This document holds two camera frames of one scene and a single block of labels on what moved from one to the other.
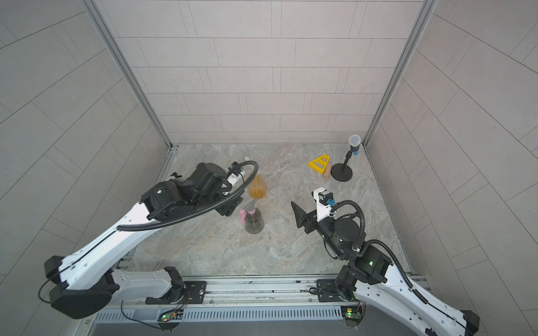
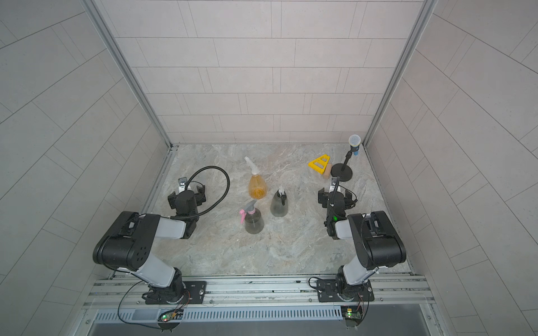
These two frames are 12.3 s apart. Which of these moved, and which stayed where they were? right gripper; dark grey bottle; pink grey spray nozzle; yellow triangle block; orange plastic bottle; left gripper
Moved: right gripper; left gripper
Stayed: pink grey spray nozzle; yellow triangle block; dark grey bottle; orange plastic bottle
